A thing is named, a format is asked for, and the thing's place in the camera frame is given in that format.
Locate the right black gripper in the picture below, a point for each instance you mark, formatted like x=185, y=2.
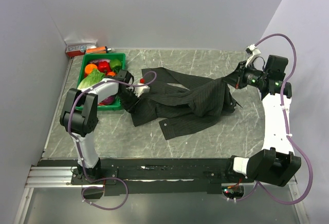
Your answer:
x=236, y=78

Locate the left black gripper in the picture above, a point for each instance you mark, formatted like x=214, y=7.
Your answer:
x=129, y=107

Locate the black pinstriped shirt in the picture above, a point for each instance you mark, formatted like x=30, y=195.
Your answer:
x=185, y=104

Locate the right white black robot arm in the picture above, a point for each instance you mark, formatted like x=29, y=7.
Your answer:
x=272, y=131

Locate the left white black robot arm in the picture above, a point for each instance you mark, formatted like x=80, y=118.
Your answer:
x=79, y=116

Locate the green plastic basket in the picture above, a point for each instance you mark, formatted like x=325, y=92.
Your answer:
x=116, y=105

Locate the purple onion toy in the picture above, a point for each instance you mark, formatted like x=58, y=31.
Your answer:
x=109, y=100

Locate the small orange pumpkin toy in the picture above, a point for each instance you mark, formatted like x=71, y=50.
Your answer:
x=112, y=74

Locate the green bell pepper toy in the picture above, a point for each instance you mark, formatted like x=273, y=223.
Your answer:
x=115, y=65

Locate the napa cabbage toy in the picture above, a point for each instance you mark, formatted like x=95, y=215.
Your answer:
x=93, y=78

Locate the red bell pepper toy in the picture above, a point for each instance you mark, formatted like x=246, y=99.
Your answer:
x=104, y=67

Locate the orange fruit toy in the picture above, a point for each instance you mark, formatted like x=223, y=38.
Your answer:
x=89, y=68

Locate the orange glue tube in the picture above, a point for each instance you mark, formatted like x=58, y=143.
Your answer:
x=97, y=50

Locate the red white cardboard box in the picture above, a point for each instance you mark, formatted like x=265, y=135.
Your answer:
x=79, y=49

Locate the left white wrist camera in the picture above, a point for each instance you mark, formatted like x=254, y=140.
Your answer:
x=139, y=88

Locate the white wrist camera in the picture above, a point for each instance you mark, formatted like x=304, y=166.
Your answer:
x=253, y=52
x=139, y=88

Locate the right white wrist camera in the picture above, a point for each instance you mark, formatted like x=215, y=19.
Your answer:
x=253, y=52

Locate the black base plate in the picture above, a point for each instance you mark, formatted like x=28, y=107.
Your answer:
x=218, y=165

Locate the aluminium rail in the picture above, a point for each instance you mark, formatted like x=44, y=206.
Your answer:
x=55, y=177

